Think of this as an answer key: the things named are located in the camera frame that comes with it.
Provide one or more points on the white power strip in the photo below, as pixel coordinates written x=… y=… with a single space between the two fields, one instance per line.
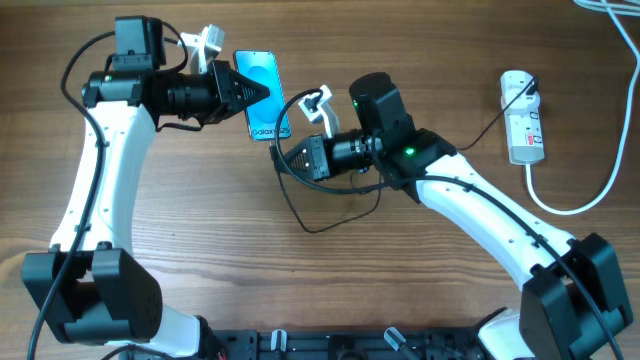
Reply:
x=520 y=101

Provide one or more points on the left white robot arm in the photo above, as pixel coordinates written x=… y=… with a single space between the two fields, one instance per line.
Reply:
x=88 y=287

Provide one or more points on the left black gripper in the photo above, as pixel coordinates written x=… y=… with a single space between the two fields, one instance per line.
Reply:
x=224 y=81

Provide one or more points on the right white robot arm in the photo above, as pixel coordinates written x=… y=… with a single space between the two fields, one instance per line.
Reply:
x=574 y=300

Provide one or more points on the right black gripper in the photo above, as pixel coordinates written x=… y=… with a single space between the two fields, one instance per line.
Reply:
x=316 y=145

